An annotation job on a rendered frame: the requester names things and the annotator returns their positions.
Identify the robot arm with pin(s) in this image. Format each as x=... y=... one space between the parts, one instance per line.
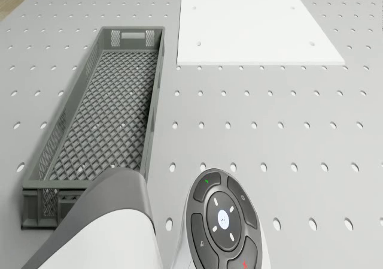
x=119 y=236

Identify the dark grey basket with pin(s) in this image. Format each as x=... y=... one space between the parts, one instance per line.
x=113 y=107

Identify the white board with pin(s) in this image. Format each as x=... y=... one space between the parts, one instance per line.
x=248 y=26

